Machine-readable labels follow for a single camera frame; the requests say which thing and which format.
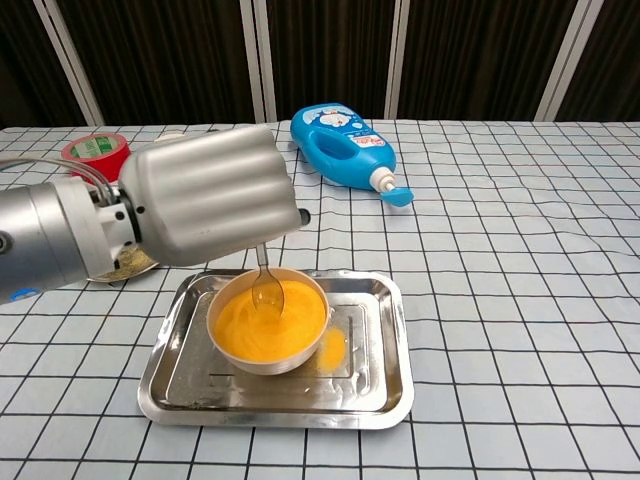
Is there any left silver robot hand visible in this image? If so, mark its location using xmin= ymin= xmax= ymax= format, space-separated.
xmin=118 ymin=124 xmax=311 ymax=267

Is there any silver spoon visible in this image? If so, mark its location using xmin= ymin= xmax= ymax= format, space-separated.
xmin=251 ymin=242 xmax=287 ymax=319

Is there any round steel plate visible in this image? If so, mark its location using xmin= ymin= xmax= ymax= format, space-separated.
xmin=88 ymin=247 xmax=161 ymax=285

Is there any bowl of orange powder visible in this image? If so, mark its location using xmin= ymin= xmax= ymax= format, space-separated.
xmin=206 ymin=267 xmax=331 ymax=376

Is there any rectangular steel tray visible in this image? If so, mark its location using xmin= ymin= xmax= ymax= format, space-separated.
xmin=137 ymin=268 xmax=415 ymax=430

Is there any red tape roll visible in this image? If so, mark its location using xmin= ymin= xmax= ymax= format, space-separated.
xmin=61 ymin=133 xmax=132 ymax=181

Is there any blue detergent bottle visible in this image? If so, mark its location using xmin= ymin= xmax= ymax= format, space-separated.
xmin=290 ymin=102 xmax=416 ymax=209

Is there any blue checked tablecloth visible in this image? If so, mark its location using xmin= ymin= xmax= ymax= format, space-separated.
xmin=0 ymin=119 xmax=640 ymax=480

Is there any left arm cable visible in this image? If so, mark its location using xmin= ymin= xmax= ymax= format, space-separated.
xmin=0 ymin=158 xmax=124 ymax=202

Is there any black folding screen white frame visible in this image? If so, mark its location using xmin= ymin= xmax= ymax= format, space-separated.
xmin=0 ymin=0 xmax=640 ymax=129

